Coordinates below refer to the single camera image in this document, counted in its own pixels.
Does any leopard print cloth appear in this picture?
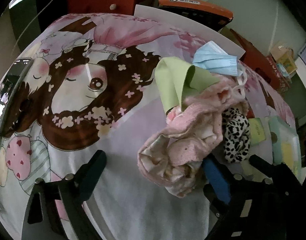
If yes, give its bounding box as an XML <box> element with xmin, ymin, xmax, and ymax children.
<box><xmin>222</xmin><ymin>107</ymin><xmax>251</xmax><ymax>164</ymax></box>

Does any beige gift bag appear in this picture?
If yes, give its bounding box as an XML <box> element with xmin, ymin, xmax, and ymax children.
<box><xmin>270</xmin><ymin>42</ymin><xmax>297</xmax><ymax>75</ymax></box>

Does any red cardboard box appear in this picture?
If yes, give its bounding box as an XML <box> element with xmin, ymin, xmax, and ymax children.
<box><xmin>230</xmin><ymin>29</ymin><xmax>280</xmax><ymax>90</ymax></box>

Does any green tissue pack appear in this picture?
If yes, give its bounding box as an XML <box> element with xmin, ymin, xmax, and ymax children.
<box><xmin>248</xmin><ymin>118</ymin><xmax>266</xmax><ymax>146</ymax></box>

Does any pink fluffy towel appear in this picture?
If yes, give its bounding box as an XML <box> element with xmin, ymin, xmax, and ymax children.
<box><xmin>164</xmin><ymin>74</ymin><xmax>248</xmax><ymax>145</ymax></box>

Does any light green cloth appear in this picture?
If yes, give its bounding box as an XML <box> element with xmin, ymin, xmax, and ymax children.
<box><xmin>155</xmin><ymin>57</ymin><xmax>220</xmax><ymax>114</ymax></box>

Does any orange flat box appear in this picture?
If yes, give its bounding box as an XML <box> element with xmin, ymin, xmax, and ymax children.
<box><xmin>158</xmin><ymin>0</ymin><xmax>233</xmax><ymax>31</ymax></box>

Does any blue face mask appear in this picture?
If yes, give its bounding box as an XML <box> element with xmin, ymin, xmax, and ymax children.
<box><xmin>192</xmin><ymin>40</ymin><xmax>249</xmax><ymax>98</ymax></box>

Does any cartoon print bedsheet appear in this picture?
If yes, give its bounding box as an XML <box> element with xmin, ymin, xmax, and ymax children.
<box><xmin>0</xmin><ymin>13</ymin><xmax>295</xmax><ymax>239</ymax></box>

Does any smartphone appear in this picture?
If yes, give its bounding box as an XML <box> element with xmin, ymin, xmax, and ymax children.
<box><xmin>0</xmin><ymin>57</ymin><xmax>34</xmax><ymax>144</ymax></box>

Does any pink floral cloth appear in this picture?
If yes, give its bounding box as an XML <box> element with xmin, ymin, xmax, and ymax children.
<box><xmin>137</xmin><ymin>126</ymin><xmax>223</xmax><ymax>198</ymax></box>

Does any red patterned box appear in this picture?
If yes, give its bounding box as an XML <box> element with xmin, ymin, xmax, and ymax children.
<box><xmin>266</xmin><ymin>56</ymin><xmax>291</xmax><ymax>94</ymax></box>

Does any white desk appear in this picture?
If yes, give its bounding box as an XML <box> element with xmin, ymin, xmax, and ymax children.
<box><xmin>295</xmin><ymin>57</ymin><xmax>306</xmax><ymax>89</ymax></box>

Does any yellow sponge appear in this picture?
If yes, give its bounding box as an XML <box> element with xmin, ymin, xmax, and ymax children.
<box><xmin>281</xmin><ymin>142</ymin><xmax>298</xmax><ymax>176</ymax></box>

